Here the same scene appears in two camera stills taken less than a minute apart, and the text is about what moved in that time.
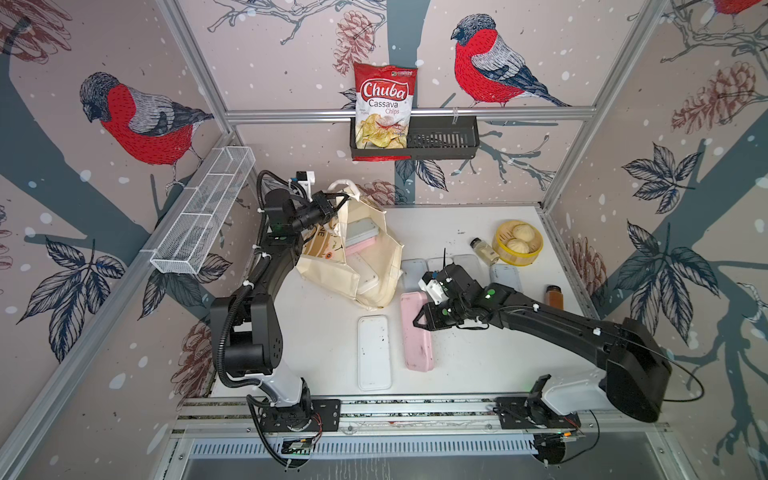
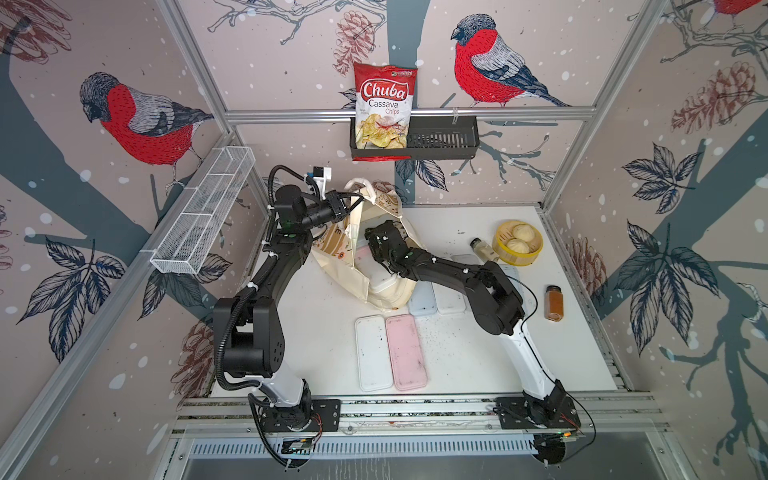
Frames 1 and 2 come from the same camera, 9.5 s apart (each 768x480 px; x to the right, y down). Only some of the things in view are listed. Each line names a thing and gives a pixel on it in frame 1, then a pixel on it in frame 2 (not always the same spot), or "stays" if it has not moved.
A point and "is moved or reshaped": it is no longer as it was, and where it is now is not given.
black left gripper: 325,212 stays
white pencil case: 374,353 stays
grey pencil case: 507,275 stays
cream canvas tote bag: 353,255 is moved or reshaped
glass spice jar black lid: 484,251 stays
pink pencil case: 417,340 → 408,358
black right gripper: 431,323 → 370,236
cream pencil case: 478,270 stays
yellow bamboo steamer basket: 518,242 stays
